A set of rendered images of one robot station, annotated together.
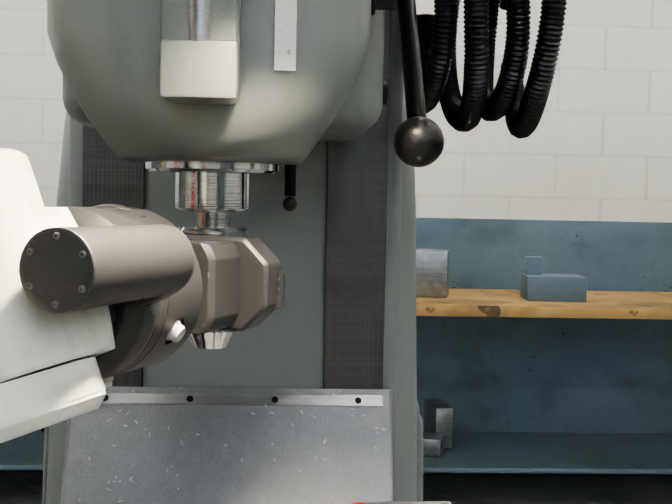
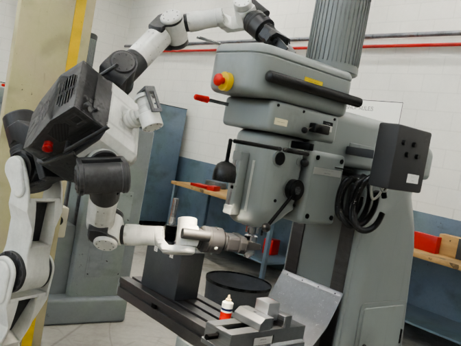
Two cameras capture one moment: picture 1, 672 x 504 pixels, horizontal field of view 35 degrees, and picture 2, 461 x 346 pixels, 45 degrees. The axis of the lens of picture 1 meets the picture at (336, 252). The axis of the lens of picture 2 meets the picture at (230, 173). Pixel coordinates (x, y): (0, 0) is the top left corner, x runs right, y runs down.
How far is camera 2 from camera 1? 1.52 m
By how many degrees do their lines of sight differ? 52
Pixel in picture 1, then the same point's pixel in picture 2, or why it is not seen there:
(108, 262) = (186, 233)
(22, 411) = (176, 249)
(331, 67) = (254, 211)
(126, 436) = (287, 283)
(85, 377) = (187, 248)
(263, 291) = (240, 247)
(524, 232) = not seen: outside the picture
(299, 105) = (247, 217)
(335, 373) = (332, 284)
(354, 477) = (324, 311)
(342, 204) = (341, 241)
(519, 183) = not seen: outside the picture
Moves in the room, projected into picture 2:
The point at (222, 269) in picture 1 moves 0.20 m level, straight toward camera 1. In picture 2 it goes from (232, 241) to (186, 241)
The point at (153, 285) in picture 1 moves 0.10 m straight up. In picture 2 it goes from (199, 238) to (204, 208)
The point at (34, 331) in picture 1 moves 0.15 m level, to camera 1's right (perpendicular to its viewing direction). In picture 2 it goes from (182, 240) to (208, 252)
